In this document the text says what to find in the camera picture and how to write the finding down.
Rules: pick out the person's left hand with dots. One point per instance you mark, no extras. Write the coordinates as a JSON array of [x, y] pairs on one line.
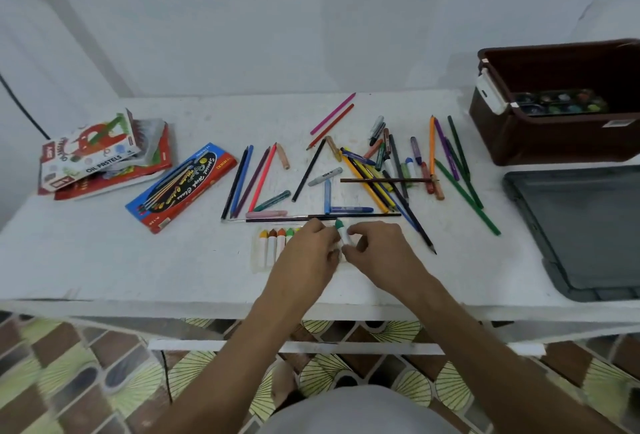
[[295, 268]]

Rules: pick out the person's right hand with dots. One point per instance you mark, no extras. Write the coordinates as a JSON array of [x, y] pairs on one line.
[[387, 258]]

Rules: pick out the person's right thumb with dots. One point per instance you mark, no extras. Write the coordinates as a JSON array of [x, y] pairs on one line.
[[354, 255]]

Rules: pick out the person's left thumb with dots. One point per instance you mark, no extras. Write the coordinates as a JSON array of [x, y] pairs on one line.
[[332, 256]]

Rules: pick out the person's right forearm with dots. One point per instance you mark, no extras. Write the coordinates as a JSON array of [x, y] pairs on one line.
[[490, 363]]

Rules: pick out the person's left forearm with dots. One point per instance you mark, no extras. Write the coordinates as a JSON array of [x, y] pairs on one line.
[[235, 368]]

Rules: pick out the light green wax crayon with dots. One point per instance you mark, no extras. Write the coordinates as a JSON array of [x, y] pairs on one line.
[[289, 234]]

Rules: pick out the orange wax crayon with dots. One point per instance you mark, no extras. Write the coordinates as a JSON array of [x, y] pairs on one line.
[[280, 242]]

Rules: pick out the brown wax crayon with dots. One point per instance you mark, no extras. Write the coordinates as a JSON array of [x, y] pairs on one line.
[[271, 247]]

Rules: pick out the yellow wax crayon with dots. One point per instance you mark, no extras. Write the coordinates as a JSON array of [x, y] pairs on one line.
[[262, 250]]

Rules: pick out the clear plastic crayon tray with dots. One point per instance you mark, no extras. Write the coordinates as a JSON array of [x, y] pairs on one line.
[[260, 261]]

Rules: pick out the scatter of loose crayons and markers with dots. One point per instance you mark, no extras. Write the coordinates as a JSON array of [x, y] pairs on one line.
[[325, 176]]

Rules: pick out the white table crossbar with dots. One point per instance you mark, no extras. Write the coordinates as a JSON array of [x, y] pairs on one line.
[[350, 347]]

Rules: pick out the scatter of coloured pencils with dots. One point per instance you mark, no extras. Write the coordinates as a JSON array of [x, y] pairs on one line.
[[467, 197]]

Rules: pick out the grey shirt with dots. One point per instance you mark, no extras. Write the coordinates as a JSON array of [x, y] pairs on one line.
[[360, 413]]

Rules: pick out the blue and red pencil box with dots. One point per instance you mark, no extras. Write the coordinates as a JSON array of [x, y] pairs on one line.
[[180, 187]]

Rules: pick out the white bin latch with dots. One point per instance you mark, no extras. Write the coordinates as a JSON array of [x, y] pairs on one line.
[[491, 92]]

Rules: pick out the clear plastic crayon case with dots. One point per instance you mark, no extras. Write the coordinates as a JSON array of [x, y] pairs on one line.
[[147, 141]]

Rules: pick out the red flat box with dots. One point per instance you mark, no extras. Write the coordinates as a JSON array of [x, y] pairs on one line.
[[125, 176]]

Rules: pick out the grey plastic bin lid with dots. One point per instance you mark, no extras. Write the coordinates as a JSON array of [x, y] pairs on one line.
[[580, 228]]

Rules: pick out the brown plastic storage bin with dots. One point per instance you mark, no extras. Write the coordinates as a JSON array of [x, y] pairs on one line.
[[555, 138]]

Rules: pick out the watercolour paint palette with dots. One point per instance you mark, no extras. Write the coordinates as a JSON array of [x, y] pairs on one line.
[[560, 102]]

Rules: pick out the white pastel box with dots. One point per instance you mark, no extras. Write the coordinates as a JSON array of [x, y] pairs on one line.
[[90, 151]]

